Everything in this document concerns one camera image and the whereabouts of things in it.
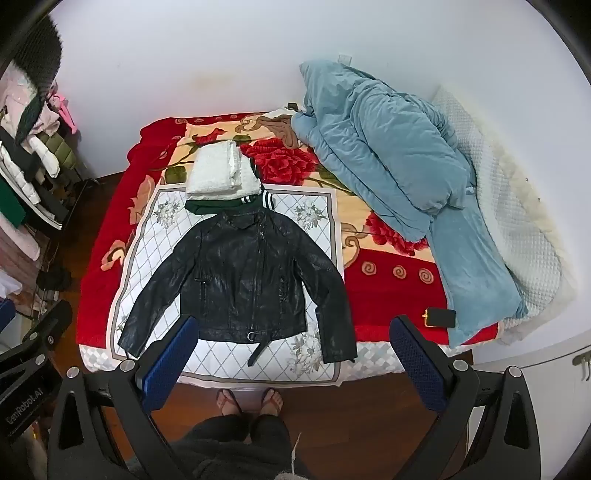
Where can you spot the white cabinet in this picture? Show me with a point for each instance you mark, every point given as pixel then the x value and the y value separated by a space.
pixel 554 387

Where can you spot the person's foot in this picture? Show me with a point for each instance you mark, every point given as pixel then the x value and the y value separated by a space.
pixel 271 399
pixel 229 400

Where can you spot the white quilted pillow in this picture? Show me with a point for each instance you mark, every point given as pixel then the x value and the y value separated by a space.
pixel 508 198

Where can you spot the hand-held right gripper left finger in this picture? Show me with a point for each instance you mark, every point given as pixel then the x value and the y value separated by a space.
pixel 170 362

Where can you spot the white floral quilted mat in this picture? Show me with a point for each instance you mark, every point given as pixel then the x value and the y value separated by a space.
pixel 304 230

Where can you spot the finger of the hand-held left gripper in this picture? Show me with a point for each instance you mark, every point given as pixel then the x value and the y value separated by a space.
pixel 51 321

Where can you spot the black fuzzy cloth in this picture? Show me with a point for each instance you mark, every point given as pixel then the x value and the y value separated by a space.
pixel 37 46

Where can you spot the black cloth lump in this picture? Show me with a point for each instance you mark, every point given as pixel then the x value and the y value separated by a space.
pixel 53 279

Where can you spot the wall socket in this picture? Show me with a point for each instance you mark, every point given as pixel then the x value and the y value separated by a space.
pixel 344 57

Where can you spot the red floral blanket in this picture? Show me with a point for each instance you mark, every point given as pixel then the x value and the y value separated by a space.
pixel 383 281

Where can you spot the person's left foot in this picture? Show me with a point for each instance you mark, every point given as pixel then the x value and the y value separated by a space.
pixel 229 400

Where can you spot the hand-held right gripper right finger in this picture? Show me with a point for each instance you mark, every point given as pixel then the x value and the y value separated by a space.
pixel 418 364

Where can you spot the folded white fleece garment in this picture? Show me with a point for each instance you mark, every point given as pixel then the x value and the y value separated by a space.
pixel 217 170

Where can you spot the grey knit cloth fringe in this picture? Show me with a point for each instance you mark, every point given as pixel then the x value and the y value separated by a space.
pixel 293 457

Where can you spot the green garment with white stripes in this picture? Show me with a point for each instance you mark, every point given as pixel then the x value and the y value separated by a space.
pixel 203 206

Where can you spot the blue duvet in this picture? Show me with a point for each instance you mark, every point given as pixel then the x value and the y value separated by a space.
pixel 383 152

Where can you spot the black phone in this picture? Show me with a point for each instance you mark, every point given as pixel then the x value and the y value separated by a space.
pixel 442 317

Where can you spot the person's dark pants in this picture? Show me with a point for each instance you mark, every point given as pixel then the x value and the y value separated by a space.
pixel 231 447

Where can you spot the black cloth garment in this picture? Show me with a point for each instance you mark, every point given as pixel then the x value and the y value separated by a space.
pixel 240 277

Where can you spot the person's right foot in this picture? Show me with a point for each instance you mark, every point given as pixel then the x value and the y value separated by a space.
pixel 271 399

